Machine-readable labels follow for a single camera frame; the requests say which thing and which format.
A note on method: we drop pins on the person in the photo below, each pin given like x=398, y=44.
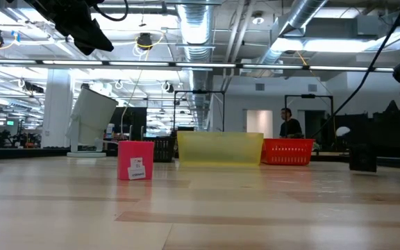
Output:
x=290, y=126

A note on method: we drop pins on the silver ventilation duct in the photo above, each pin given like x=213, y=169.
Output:
x=196, y=27
x=297, y=17

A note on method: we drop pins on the black plastic basket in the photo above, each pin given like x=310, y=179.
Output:
x=163, y=149

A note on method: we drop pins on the black monitor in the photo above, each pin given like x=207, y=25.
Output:
x=130, y=121

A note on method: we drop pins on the black charger plug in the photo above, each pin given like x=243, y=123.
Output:
x=363, y=158

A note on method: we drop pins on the pink box with label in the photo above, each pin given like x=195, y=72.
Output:
x=134, y=156

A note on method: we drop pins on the red plastic basket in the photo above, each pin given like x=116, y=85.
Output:
x=287, y=151

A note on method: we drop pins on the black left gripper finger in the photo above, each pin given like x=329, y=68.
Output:
x=99, y=38
x=83, y=47

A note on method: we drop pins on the overhead LED light bar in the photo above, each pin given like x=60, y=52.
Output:
x=203, y=64

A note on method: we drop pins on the black station frame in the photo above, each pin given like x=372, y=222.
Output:
x=307, y=96
x=200, y=91

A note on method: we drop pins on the yellow translucent plastic bin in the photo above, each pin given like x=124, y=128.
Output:
x=221, y=149

